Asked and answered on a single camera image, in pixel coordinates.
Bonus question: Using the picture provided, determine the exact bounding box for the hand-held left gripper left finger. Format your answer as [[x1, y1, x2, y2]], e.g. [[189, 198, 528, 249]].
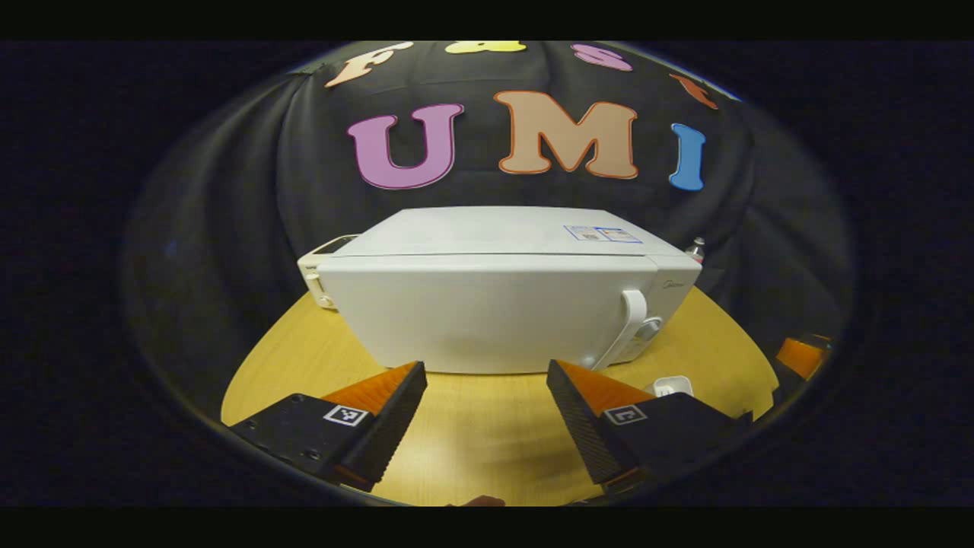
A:
[[228, 361, 428, 493]]

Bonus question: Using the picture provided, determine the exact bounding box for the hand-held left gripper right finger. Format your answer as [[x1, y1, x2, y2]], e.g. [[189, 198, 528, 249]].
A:
[[546, 359, 754, 495]]

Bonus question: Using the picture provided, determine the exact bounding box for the white microwave oven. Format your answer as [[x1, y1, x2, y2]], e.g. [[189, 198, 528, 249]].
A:
[[316, 206, 702, 375]]

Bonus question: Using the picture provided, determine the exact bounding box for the white toaster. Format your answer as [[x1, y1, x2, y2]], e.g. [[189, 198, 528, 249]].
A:
[[297, 234, 360, 310]]

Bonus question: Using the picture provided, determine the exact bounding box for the black backdrop cloth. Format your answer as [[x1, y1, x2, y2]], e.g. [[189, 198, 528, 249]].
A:
[[126, 42, 853, 412]]

